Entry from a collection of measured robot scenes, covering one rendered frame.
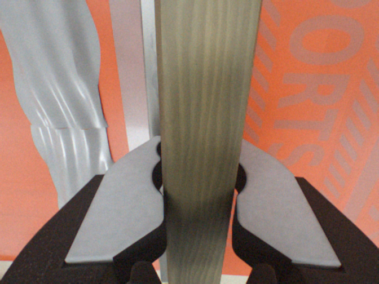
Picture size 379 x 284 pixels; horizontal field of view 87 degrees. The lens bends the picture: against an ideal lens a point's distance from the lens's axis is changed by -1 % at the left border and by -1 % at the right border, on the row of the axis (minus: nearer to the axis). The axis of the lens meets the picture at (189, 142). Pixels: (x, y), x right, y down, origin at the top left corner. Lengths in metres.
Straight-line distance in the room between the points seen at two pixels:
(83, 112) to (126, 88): 0.04
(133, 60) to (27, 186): 0.18
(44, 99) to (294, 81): 0.20
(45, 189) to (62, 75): 0.13
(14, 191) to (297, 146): 0.29
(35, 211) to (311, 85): 0.30
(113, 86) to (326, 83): 0.16
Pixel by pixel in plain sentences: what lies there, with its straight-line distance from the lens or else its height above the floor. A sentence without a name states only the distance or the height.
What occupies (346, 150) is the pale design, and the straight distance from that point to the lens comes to 0.22.
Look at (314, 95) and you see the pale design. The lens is 0.19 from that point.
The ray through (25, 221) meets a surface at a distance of 0.32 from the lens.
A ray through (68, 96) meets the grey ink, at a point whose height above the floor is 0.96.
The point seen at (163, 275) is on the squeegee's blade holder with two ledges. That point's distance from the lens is 0.25.
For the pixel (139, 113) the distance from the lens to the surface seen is 0.18.
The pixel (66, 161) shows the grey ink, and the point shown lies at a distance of 0.22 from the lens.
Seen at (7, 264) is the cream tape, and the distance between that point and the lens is 0.41.
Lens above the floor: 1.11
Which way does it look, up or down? 63 degrees down
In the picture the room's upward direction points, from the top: 175 degrees counter-clockwise
